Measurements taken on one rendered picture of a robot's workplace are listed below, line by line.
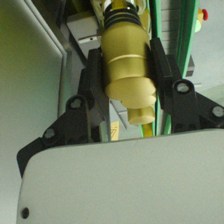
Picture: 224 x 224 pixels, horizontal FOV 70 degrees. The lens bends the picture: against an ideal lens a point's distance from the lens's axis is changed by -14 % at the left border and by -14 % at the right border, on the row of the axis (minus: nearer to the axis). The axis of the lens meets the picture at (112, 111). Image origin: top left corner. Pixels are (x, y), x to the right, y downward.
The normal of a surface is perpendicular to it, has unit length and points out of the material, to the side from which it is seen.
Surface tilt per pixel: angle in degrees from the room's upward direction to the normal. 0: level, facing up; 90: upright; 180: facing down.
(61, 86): 90
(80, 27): 0
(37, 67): 90
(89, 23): 0
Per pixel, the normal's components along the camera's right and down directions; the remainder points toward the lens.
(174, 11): 0.06, 0.93
